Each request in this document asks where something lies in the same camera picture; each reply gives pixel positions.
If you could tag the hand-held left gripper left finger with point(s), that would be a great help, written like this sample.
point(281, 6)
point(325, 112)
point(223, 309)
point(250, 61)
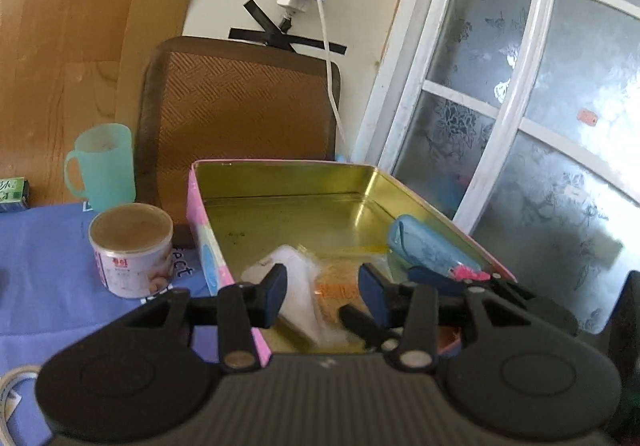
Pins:
point(275, 293)

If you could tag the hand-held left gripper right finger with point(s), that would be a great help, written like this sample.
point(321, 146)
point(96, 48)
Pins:
point(372, 296)

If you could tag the white plastic packet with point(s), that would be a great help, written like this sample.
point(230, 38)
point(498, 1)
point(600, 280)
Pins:
point(305, 286)

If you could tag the orange snack packet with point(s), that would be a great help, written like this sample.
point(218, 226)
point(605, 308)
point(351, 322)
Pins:
point(335, 291)

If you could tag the pink biscuit tin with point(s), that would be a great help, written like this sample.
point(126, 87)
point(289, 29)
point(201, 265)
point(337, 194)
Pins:
point(300, 181)

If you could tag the pink soft item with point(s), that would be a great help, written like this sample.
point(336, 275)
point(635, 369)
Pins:
point(467, 272)

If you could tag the light blue pouch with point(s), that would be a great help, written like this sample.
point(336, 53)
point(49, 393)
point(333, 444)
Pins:
point(425, 243)

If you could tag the white label tin can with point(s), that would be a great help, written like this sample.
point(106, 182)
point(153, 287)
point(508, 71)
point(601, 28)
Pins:
point(130, 266)

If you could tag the green plastic cup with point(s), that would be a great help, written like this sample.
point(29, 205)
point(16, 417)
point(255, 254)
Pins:
point(105, 166)

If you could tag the blue table cloth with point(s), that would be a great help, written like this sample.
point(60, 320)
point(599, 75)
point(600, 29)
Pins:
point(45, 276)

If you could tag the pink window sticker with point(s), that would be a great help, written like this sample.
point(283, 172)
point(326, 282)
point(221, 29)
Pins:
point(587, 117)

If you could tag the long black tape strip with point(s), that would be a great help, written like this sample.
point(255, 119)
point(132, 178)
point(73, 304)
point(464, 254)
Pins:
point(310, 44)

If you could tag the short black tape strip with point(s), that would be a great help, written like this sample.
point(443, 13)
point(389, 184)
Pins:
point(260, 16)

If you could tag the green toothpaste box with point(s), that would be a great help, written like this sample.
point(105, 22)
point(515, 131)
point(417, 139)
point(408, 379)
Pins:
point(12, 193)

